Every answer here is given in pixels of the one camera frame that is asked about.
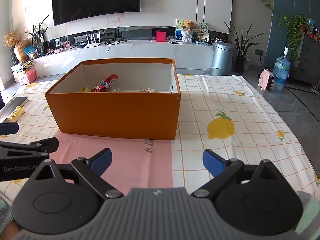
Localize golden gourd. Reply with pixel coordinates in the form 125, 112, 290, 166
13, 40, 31, 62

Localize white router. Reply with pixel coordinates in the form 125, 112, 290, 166
83, 31, 101, 49

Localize glass side table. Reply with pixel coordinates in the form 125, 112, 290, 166
202, 67, 229, 77

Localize pink heater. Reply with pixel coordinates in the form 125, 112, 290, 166
258, 68, 274, 92

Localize large red snack packet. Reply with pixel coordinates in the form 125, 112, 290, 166
91, 73, 119, 93

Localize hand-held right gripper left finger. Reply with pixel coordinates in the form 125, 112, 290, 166
29, 148, 124, 198

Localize striped fuzzy clothing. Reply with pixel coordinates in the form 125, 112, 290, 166
295, 189, 320, 240

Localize black book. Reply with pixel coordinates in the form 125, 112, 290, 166
0, 96, 29, 123

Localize blue picture card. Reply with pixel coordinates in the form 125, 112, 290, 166
175, 18, 186, 41

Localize small yellow box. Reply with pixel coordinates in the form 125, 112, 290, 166
7, 105, 25, 120

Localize blue snack bag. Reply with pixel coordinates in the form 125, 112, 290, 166
23, 45, 38, 59

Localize white marble console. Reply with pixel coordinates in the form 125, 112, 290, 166
32, 38, 218, 81

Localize white wall cabinet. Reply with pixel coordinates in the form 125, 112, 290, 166
197, 0, 234, 34

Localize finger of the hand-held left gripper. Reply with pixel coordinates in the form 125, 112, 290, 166
0, 122, 19, 135
0, 137, 59, 159

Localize orange cardboard box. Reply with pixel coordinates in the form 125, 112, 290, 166
44, 57, 181, 141

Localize silver trash can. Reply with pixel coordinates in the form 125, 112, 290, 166
212, 41, 236, 70

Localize tall plant in black pot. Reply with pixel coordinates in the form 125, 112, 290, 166
223, 21, 268, 74

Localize large blue water bottle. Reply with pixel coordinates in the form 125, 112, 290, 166
272, 47, 291, 86

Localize black cables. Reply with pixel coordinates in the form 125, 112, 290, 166
103, 38, 128, 46

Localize pink mat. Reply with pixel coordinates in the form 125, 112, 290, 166
51, 129, 174, 193

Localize grey cabinet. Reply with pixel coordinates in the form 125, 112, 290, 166
291, 31, 320, 86

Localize green plant in glass vase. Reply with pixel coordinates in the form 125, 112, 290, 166
25, 15, 49, 56

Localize pink storage box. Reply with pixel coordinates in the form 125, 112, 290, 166
18, 68, 38, 86

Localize round hand fan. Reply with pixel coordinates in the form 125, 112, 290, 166
193, 21, 210, 41

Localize dried flowers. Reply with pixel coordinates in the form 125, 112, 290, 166
3, 28, 20, 48

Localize trailing green vine plant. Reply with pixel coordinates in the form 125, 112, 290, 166
241, 0, 311, 67

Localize white cardboard box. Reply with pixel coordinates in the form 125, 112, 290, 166
11, 62, 33, 74

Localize black television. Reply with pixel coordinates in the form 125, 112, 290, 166
51, 0, 141, 26

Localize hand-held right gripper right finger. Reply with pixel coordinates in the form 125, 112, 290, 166
190, 149, 288, 198

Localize person's left forearm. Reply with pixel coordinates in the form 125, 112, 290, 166
0, 194, 19, 240

